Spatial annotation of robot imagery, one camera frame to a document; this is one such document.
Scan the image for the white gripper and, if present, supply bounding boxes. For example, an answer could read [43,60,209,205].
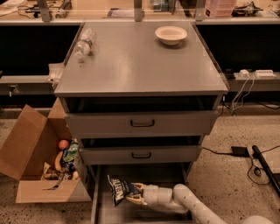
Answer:
[125,183,159,207]

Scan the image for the blue chip bag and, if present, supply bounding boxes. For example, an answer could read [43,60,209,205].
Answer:
[108,176,140,207]

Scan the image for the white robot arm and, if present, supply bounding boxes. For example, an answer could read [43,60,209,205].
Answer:
[125,183,227,224]

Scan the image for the bottom grey open drawer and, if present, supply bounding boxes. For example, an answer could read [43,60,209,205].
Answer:
[91,163,196,224]

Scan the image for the middle grey drawer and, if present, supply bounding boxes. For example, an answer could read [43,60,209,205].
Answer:
[80,145,202,165]

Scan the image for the top grey drawer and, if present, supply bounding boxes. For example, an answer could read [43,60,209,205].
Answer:
[65,110,218,138]

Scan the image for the green snack bag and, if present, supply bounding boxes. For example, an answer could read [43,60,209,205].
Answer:
[62,141,79,163]

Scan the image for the grey drawer cabinet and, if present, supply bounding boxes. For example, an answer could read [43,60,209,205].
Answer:
[54,20,229,224]

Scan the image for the yellow banana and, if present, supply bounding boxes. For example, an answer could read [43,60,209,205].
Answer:
[54,150,63,172]

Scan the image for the red apple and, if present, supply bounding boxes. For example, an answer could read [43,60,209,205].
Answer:
[59,140,69,151]

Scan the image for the black power adapter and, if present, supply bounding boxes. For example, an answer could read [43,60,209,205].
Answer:
[231,146,249,158]

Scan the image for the brown cardboard box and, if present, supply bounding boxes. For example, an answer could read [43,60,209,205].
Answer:
[0,101,91,203]

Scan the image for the black bar on floor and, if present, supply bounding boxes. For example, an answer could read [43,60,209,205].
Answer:
[252,145,280,197]

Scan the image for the white paper bowl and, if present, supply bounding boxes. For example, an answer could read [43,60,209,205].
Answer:
[155,26,187,46]

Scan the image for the clear plastic water bottle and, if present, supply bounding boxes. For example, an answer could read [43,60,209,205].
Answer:
[74,28,96,60]

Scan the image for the white power strip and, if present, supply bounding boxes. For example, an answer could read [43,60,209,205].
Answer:
[238,69,277,80]

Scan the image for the pink storage box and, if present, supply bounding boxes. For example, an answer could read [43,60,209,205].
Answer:
[205,0,235,18]

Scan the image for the black cable on floor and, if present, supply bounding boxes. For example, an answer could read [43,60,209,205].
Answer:
[202,144,280,186]

